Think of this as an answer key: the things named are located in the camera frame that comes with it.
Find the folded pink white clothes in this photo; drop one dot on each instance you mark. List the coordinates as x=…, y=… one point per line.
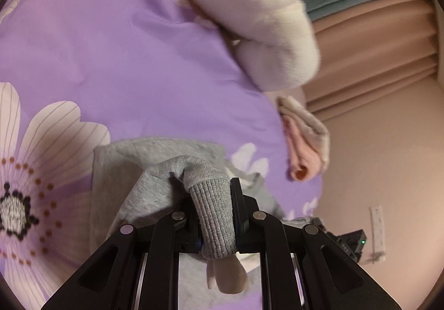
x=308, y=140

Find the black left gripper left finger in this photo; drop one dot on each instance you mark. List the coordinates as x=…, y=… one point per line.
x=136, y=268

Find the white wall power strip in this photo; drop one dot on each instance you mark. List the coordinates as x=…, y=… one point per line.
x=378, y=230

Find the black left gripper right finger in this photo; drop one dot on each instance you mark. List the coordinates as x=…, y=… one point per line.
x=301, y=268

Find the purple floral bed sheet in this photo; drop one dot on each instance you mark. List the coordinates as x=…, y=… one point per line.
x=79, y=74

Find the pink pleated curtain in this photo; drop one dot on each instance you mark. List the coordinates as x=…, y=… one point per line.
x=371, y=50

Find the black camera box green light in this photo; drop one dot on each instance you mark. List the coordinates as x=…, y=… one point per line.
x=352, y=242

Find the grey knit sweater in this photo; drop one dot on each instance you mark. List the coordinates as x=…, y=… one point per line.
x=138, y=181

